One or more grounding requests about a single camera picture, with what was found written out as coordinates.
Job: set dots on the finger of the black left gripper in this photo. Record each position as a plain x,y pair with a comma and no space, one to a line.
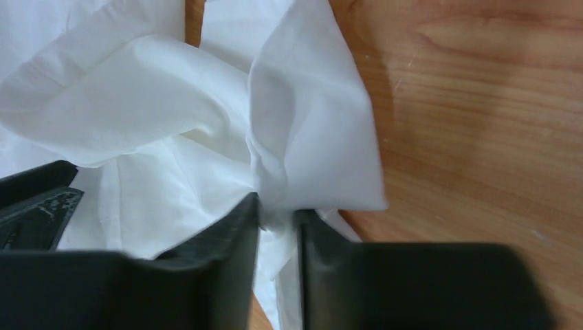
36,206

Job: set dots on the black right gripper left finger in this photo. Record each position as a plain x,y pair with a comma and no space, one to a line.
203,283

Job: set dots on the white button-up shirt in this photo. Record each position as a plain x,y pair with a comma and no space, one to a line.
169,137

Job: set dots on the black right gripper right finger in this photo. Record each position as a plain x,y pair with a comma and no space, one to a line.
353,285

